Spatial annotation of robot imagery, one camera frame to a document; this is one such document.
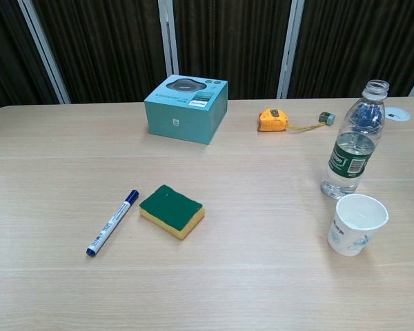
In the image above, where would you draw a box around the transparent plastic water bottle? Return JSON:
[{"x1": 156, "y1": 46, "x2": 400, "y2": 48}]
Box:
[{"x1": 319, "y1": 79, "x2": 391, "y2": 200}]

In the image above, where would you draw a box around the white paper cup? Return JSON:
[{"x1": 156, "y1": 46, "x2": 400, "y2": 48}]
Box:
[{"x1": 327, "y1": 193, "x2": 390, "y2": 257}]

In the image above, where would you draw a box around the teal cardboard product box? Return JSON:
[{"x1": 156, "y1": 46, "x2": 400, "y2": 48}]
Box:
[{"x1": 144, "y1": 74, "x2": 228, "y2": 145}]

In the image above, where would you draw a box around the green and yellow sponge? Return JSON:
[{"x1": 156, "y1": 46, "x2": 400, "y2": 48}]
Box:
[{"x1": 138, "y1": 183, "x2": 206, "y2": 241}]

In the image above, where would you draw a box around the yellow tape measure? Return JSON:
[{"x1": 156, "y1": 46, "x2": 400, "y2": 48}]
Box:
[{"x1": 257, "y1": 108, "x2": 327, "y2": 133}]

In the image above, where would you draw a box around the blue whiteboard marker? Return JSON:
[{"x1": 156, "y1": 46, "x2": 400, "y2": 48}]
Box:
[{"x1": 86, "y1": 188, "x2": 140, "y2": 257}]

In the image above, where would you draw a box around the dark ribbed partition panel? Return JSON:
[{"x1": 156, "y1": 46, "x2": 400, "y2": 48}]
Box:
[
  {"x1": 173, "y1": 0, "x2": 293, "y2": 101},
  {"x1": 32, "y1": 0, "x2": 169, "y2": 103},
  {"x1": 288, "y1": 0, "x2": 414, "y2": 99},
  {"x1": 0, "y1": 0, "x2": 61, "y2": 114}
]

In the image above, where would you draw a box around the blue toy building block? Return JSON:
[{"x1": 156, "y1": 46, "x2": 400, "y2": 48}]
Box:
[{"x1": 351, "y1": 101, "x2": 384, "y2": 134}]

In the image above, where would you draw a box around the white table cable grommet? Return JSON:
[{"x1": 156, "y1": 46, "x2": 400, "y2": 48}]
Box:
[{"x1": 384, "y1": 106, "x2": 411, "y2": 121}]

